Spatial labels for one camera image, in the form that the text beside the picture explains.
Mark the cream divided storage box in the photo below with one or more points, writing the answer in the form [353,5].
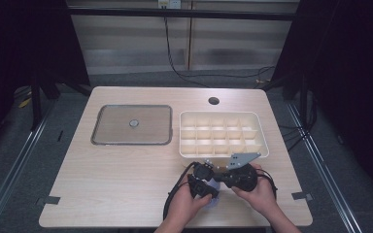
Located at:
[221,136]

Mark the clear lid with grey rim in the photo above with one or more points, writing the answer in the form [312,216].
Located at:
[132,129]

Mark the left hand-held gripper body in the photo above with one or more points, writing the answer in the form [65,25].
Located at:
[200,187]

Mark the person's left hand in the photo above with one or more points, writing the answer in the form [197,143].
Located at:
[184,207]

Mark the black curtain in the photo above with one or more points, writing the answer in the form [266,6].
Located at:
[346,81]
[26,48]

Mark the black metal stand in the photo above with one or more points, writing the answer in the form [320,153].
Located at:
[36,100]

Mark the metal floor rail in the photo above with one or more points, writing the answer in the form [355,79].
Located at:
[13,168]
[323,168]

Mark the grey tape piece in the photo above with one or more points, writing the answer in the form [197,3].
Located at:
[48,200]
[302,196]

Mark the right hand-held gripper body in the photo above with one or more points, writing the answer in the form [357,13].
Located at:
[241,178]

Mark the black horizontal metal bar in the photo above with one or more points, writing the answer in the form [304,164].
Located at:
[181,13]

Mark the yellow object on floor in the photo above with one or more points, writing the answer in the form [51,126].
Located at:
[25,103]

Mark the person's right hand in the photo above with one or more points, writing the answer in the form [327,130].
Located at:
[260,197]

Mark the small black tape strip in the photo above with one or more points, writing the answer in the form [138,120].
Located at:
[60,136]

